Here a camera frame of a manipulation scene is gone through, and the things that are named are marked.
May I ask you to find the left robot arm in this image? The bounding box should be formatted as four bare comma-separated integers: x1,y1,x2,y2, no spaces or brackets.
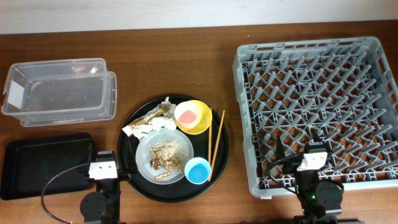
80,151,133,224

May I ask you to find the peanut shells and rice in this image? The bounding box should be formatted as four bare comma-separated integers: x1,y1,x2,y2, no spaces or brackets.
150,140,189,180

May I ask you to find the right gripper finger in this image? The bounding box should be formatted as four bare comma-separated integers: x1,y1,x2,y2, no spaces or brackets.
275,136,285,159
312,129,334,154

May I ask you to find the yellow bowl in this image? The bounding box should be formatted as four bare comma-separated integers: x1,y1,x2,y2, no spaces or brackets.
174,100,210,135

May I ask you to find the round black serving tray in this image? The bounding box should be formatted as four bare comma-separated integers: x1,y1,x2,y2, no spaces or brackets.
117,95,229,203

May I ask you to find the black rectangular tray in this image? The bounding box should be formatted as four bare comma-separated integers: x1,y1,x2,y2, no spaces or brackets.
1,133,93,200

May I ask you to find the grey dishwasher rack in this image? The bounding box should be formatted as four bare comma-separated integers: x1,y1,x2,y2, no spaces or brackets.
233,37,397,199

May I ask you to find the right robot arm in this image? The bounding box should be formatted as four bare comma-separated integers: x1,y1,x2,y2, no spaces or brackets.
273,133,345,224

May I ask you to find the clear plastic bin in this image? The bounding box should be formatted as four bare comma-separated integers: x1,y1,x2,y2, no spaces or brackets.
1,58,117,127

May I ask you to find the grey plate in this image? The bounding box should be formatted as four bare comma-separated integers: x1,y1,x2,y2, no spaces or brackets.
136,128,194,185

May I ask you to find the white napkin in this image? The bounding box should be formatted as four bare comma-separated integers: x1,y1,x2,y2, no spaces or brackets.
122,96,177,140

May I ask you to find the gold foil wrapper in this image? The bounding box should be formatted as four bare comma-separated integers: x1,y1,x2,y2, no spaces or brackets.
128,106,169,128

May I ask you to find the blue cup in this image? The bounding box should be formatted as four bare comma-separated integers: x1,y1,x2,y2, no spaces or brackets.
184,157,211,185

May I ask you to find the pink cup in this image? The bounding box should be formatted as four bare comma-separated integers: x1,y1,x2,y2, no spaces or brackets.
174,101,199,129

